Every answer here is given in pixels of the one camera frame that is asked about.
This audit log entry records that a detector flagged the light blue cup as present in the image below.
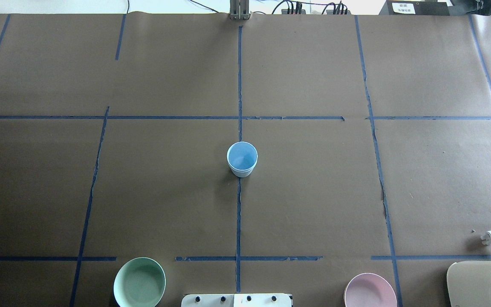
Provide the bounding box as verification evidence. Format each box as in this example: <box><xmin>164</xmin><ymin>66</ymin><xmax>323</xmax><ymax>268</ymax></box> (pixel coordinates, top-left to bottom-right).
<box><xmin>226</xmin><ymin>142</ymin><xmax>258</xmax><ymax>177</ymax></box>

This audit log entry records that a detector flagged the green bowl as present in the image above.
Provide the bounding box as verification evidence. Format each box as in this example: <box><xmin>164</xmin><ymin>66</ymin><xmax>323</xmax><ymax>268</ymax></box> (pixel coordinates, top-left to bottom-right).
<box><xmin>113</xmin><ymin>257</ymin><xmax>166</xmax><ymax>307</ymax></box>

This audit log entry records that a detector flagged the pink bowl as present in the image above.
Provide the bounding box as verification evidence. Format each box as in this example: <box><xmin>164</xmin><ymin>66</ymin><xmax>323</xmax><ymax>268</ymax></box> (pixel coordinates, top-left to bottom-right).
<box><xmin>343</xmin><ymin>273</ymin><xmax>398</xmax><ymax>307</ymax></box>

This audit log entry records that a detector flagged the black box with label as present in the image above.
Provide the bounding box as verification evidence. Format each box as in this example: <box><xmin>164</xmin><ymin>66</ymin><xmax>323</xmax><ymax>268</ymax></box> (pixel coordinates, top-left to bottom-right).
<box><xmin>378</xmin><ymin>0</ymin><xmax>450</xmax><ymax>16</ymax></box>

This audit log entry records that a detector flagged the cream toaster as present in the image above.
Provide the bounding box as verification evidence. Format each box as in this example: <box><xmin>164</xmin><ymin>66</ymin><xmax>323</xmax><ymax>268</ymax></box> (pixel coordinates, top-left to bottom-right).
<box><xmin>446</xmin><ymin>261</ymin><xmax>491</xmax><ymax>307</ymax></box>

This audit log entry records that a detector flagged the aluminium frame post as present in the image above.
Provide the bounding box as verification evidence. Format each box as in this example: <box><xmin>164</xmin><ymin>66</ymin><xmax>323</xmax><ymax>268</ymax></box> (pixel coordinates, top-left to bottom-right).
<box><xmin>229</xmin><ymin>0</ymin><xmax>251</xmax><ymax>20</ymax></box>

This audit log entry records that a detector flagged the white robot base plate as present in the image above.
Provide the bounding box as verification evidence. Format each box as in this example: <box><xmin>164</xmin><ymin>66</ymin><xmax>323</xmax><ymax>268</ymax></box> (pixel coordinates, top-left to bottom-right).
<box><xmin>181</xmin><ymin>293</ymin><xmax>294</xmax><ymax>307</ymax></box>

